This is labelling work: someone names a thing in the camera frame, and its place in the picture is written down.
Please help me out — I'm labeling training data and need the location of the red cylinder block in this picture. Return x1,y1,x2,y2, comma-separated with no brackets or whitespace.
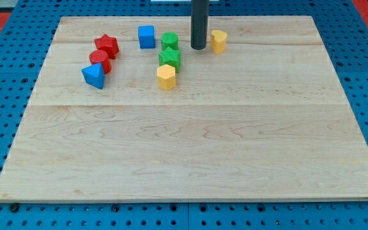
89,50,112,74

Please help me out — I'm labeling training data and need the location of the yellow hexagon block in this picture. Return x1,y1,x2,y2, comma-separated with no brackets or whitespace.
157,65,176,91

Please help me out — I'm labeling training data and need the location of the blue triangular prism block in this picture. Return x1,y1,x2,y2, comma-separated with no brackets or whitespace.
81,63,105,89

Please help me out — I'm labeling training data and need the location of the yellow heart block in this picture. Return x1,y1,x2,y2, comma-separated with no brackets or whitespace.
210,29,227,54

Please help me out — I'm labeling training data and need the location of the blue cube block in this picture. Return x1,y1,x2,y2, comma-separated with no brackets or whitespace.
138,26,155,49

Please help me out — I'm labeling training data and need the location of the red star block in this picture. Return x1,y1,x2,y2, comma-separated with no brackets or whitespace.
94,34,119,59

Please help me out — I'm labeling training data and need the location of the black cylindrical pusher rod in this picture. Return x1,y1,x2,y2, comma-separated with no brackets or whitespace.
190,0,210,50

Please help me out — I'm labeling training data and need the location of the green cylinder block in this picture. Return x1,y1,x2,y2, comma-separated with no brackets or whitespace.
160,31,179,50

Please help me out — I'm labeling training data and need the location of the light wooden board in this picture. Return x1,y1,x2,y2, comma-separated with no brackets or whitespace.
0,16,368,204

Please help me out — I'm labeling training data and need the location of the green star block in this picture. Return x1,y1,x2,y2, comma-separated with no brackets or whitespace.
158,47,181,73

